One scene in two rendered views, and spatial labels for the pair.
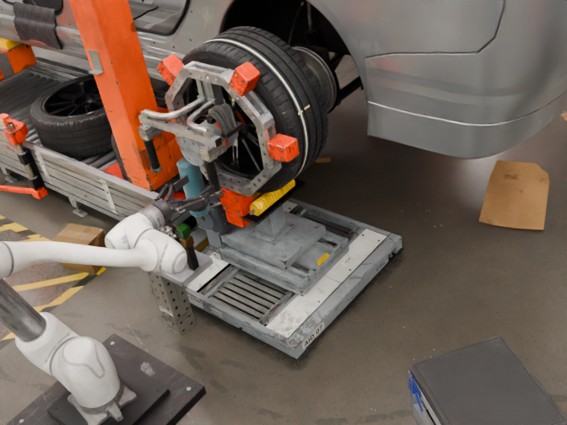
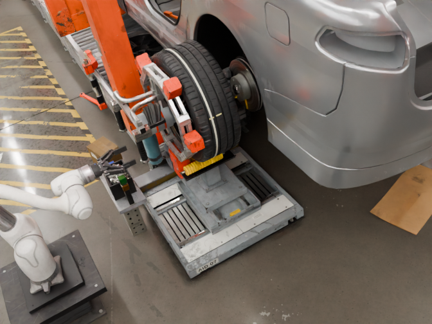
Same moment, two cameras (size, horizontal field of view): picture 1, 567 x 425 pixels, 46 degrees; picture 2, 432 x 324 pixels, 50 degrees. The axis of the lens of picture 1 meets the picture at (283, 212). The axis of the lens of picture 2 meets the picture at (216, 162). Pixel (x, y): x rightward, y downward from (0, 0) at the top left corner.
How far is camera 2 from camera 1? 1.02 m
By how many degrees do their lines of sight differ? 19
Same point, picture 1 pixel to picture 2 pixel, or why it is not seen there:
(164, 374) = (89, 270)
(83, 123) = not seen: hidden behind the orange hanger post
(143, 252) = (60, 203)
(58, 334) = (22, 231)
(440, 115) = (304, 148)
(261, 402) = (155, 301)
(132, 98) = (120, 76)
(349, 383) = (214, 308)
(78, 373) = (20, 261)
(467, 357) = not seen: outside the picture
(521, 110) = (360, 164)
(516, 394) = not seen: outside the picture
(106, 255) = (33, 201)
